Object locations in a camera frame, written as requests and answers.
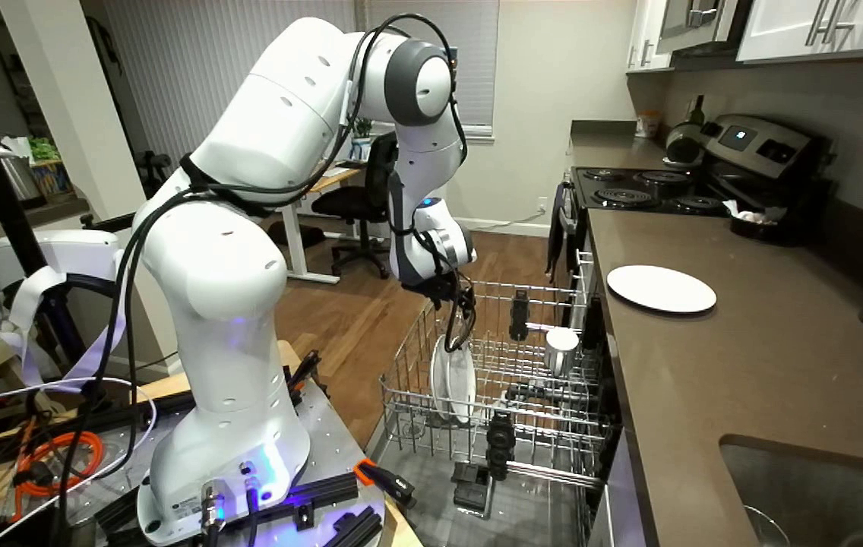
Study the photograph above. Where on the clear glass jar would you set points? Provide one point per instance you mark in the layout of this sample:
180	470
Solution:
529	391

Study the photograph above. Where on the black dish with cloth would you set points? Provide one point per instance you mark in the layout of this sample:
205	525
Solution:
759	224

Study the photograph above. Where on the wooden board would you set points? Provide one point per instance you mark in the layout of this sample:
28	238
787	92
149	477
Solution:
290	356

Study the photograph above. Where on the black office chair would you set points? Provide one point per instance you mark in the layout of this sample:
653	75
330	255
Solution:
360	206

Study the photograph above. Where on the white ceramic mug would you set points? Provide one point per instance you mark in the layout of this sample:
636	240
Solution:
561	354

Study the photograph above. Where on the black bottle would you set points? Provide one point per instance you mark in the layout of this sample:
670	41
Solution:
519	318

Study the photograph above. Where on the black metal bracket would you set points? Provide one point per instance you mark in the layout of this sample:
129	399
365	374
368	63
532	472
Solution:
319	492

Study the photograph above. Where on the stainless black stove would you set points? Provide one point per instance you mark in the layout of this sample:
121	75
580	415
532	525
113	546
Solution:
645	189

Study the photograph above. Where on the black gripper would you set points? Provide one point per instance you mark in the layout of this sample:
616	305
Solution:
440	288

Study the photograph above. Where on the window blind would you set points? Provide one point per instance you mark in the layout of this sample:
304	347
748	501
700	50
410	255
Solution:
482	63

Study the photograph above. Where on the narrow white upper cabinet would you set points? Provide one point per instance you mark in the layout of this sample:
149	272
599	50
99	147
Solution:
645	33

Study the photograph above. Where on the gray dishwasher door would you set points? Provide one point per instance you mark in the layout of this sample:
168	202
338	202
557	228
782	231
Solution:
540	517

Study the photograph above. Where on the white plastic box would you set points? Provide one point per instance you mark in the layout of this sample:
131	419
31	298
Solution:
54	254

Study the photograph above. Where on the white dinner plate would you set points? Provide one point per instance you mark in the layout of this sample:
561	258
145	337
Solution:
462	385
438	377

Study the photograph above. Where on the steel kitchen sink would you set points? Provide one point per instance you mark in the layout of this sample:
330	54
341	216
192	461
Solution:
807	496

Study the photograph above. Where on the gray robot mounting table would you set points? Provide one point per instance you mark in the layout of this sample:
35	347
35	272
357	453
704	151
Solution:
336	429

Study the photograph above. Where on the wooden top desk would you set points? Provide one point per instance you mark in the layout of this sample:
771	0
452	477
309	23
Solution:
295	245

